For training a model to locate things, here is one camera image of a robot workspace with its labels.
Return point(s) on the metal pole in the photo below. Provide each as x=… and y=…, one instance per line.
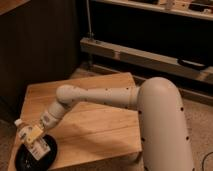
x=90, y=32

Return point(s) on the black handle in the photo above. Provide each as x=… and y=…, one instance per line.
x=191, y=65

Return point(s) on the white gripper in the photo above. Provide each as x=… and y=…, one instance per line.
x=49, y=119

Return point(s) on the white plastic bottle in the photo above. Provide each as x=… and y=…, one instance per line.
x=39, y=148

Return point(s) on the grey metal beam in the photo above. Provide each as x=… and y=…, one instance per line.
x=146, y=59

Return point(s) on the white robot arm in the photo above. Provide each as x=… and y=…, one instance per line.
x=166, y=141

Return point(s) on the black ceramic bowl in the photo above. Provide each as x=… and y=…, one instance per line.
x=24, y=161

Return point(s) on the wooden shelf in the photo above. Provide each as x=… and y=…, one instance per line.
x=175, y=7

